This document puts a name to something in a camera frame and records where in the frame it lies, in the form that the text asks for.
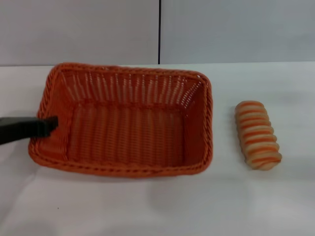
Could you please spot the orange woven plastic basket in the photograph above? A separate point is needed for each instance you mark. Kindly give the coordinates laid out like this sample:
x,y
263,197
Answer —
x,y
128,132

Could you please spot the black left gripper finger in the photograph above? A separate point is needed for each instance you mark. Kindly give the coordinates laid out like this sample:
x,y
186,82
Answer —
x,y
22,136
29,124

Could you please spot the striped orange and cream bread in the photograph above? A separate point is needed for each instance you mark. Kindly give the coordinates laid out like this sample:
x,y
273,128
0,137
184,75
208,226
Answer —
x,y
258,135

